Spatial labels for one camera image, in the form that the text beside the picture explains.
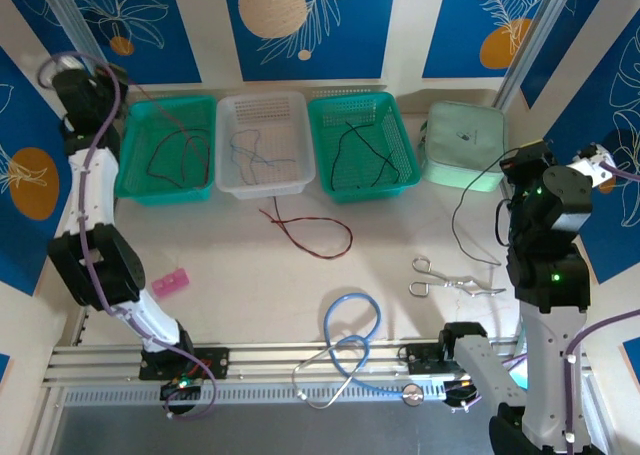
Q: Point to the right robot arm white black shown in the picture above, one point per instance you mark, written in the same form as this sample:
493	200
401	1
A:
545	355

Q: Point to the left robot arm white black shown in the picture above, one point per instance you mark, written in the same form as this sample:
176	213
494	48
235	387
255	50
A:
102	195

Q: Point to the mint green zip pouch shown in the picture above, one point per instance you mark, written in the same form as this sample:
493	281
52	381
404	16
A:
460	140

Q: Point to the green plastic basket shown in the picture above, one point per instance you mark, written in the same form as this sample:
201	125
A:
365	170
165	190

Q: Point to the white plastic basket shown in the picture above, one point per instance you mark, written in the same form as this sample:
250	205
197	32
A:
280	125

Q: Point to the pink pill box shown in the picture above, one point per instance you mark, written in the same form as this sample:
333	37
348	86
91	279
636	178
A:
172	282

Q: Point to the blue stethoscope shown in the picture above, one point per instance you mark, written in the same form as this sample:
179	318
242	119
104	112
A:
413	395

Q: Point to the blue floral wall panel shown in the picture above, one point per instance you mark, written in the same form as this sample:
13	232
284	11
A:
615	235
45	22
350	50
590	20
25	250
185	25
450	35

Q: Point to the aluminium frame post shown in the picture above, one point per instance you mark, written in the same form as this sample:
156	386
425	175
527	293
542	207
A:
66	5
535	35

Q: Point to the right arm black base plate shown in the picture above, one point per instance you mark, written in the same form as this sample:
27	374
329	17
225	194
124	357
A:
420	360

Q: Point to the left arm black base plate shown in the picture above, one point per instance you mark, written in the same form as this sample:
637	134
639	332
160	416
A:
217	362

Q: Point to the aluminium extrusion rail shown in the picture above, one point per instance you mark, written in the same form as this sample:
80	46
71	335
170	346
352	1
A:
260	360

